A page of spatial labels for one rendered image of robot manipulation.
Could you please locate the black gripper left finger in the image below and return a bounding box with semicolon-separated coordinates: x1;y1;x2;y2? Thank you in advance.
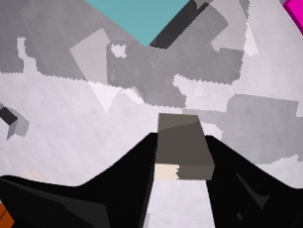
0;133;156;228

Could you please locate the light blue rectangular block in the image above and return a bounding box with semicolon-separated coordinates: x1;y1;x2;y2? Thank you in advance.
84;0;191;47

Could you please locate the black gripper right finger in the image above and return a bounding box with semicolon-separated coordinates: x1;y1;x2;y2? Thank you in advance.
204;135;303;228

